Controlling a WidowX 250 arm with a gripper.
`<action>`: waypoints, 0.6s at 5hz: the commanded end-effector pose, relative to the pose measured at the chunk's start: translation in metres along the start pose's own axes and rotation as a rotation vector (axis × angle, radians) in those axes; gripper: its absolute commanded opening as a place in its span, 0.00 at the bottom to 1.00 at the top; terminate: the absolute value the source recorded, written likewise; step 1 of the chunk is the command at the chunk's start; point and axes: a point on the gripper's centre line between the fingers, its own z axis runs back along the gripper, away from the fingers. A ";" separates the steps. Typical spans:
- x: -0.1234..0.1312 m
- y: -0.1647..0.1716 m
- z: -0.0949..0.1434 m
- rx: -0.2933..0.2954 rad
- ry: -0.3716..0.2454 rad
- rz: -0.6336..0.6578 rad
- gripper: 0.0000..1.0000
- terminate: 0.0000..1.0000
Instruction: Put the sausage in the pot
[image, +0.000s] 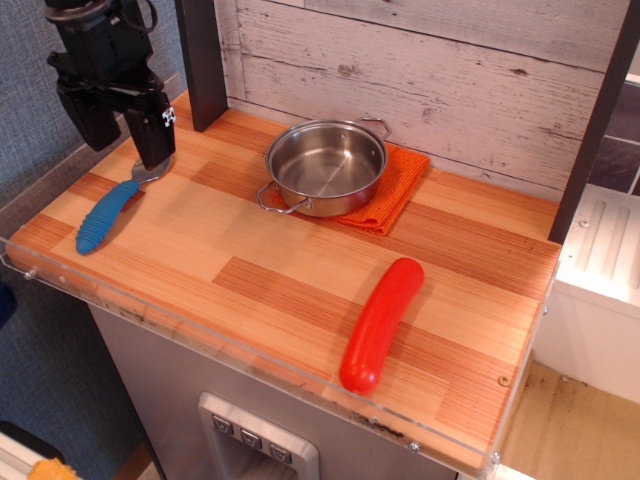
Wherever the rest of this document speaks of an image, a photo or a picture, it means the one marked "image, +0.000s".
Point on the white toy sink unit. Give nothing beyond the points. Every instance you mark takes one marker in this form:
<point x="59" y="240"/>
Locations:
<point x="590" y="329"/>

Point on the dark right upright post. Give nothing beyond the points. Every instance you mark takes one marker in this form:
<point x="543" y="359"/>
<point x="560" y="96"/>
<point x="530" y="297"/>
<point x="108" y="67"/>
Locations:
<point x="604" y="107"/>

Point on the blue handled metal spoon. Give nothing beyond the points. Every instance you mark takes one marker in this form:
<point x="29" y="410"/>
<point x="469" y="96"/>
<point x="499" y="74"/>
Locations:
<point x="99" y="221"/>

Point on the red plastic sausage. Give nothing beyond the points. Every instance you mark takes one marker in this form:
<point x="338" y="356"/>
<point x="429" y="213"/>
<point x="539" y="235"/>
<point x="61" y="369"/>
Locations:
<point x="369" y="344"/>

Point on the silver dispenser button panel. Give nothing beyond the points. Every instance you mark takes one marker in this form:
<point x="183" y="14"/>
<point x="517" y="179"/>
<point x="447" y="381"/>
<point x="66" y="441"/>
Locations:
<point x="255" y="442"/>

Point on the dark left upright post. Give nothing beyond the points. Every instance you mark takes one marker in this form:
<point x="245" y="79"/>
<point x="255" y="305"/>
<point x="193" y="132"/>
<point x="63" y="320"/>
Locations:
<point x="203" y="62"/>

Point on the dark upright post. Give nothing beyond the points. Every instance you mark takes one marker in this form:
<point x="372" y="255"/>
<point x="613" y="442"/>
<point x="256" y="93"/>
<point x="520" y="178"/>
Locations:
<point x="604" y="107"/>
<point x="203" y="62"/>

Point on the stainless steel pot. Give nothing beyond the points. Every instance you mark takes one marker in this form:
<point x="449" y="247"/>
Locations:
<point x="325" y="168"/>

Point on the orange woven cloth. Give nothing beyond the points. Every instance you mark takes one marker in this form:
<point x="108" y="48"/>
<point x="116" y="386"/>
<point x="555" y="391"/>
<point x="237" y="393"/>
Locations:
<point x="403" y="173"/>

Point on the grey toy fridge cabinet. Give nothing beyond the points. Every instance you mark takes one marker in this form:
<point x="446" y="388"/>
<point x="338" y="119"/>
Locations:
<point x="165" y="381"/>

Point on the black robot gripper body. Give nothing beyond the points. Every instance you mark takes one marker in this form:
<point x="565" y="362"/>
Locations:
<point x="106" y="52"/>

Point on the yellow object at corner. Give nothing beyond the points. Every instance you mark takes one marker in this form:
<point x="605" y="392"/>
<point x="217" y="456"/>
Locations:
<point x="51" y="469"/>

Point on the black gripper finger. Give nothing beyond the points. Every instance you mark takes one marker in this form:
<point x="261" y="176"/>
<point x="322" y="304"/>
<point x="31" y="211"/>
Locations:
<point x="95" y="122"/>
<point x="153" y="135"/>

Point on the clear acrylic edge guard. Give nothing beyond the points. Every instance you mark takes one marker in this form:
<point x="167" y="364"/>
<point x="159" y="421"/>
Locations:
<point x="284" y="316"/>

